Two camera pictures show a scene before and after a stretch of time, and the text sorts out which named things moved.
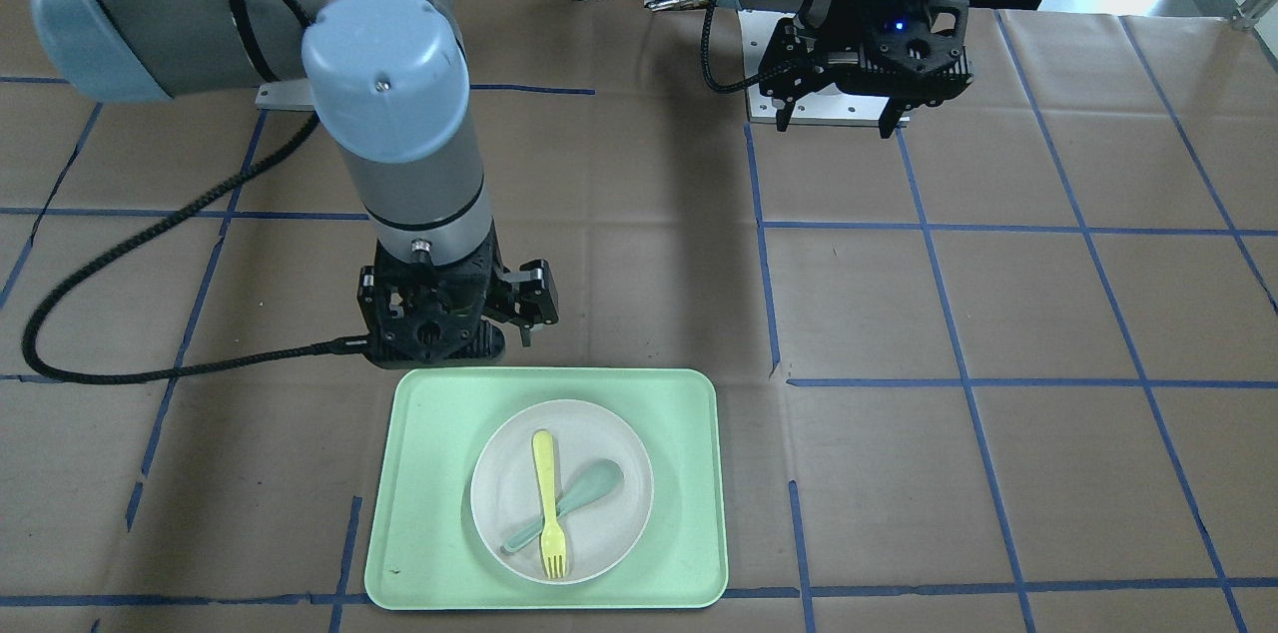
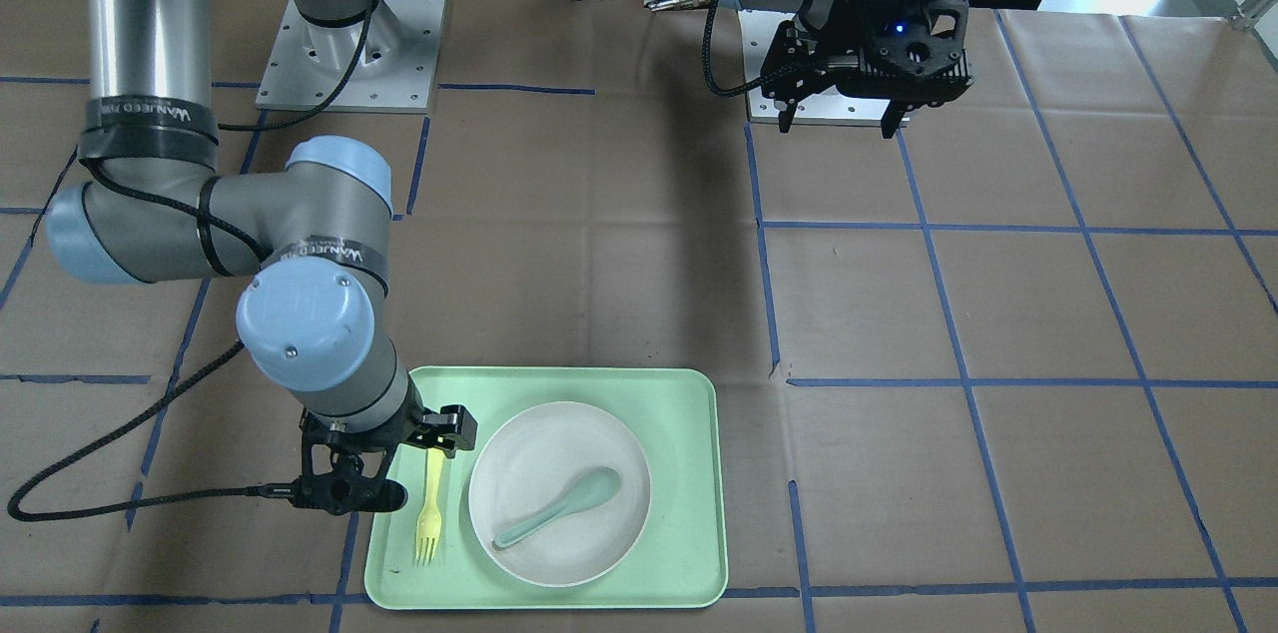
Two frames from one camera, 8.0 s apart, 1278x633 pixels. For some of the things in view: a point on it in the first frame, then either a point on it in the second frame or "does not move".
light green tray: [428, 550] does not move
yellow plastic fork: [553, 536] to [430, 520]
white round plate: [601, 528] does not move
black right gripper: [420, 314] to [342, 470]
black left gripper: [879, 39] does not move
